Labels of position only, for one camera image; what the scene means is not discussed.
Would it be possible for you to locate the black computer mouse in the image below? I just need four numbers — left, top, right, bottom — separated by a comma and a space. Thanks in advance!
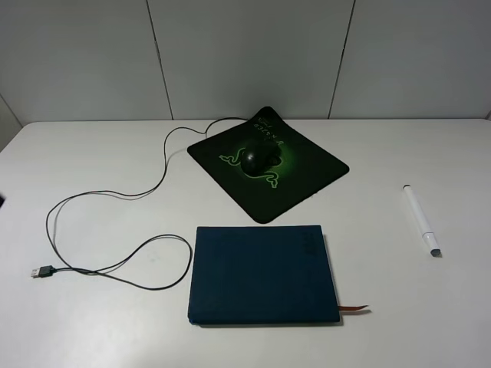
240, 140, 281, 176

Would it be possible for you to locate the white marker pen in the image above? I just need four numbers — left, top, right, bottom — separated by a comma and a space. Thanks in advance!
402, 185, 442, 258

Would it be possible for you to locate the black green Razer mouse pad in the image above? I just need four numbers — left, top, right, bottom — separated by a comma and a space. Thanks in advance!
187, 107, 349, 224

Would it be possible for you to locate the dark blue notebook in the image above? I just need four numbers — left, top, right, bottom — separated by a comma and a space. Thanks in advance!
188, 225, 341, 326

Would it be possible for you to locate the red ribbon bookmark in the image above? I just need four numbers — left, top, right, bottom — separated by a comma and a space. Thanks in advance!
338, 305, 369, 314

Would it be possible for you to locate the black mouse cable with USB plug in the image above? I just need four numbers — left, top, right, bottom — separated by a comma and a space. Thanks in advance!
28, 117, 249, 291

